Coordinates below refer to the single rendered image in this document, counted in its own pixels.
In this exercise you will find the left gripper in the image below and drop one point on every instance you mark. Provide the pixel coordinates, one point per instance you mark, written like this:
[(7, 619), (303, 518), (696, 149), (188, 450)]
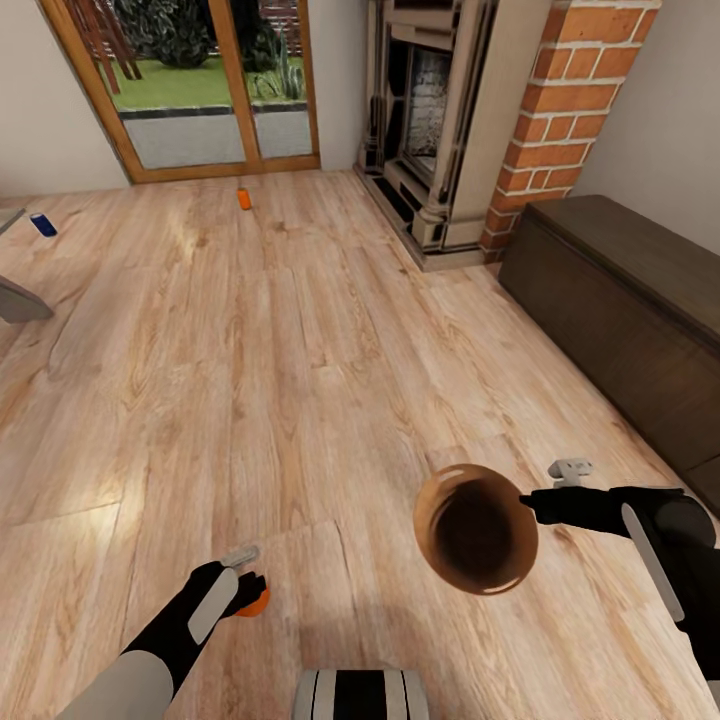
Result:
[(250, 589)]

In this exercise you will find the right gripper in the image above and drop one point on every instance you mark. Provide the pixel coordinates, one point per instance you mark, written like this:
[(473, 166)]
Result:
[(565, 505)]

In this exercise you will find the robot trunk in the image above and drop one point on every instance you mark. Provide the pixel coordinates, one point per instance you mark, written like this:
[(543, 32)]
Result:
[(360, 695)]

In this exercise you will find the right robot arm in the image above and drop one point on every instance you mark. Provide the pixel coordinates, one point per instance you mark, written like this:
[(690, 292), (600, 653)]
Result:
[(674, 535)]

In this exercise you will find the trash can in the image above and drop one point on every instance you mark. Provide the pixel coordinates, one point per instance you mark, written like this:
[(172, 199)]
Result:
[(474, 532)]

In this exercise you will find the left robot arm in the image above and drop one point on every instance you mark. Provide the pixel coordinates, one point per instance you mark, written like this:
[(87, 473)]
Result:
[(141, 683)]

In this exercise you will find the wood fireplace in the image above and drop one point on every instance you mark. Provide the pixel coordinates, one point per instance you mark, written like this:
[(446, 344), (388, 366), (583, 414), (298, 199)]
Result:
[(445, 82)]

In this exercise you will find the cabinet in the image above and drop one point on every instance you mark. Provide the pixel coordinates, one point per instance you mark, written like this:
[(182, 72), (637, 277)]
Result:
[(637, 308)]

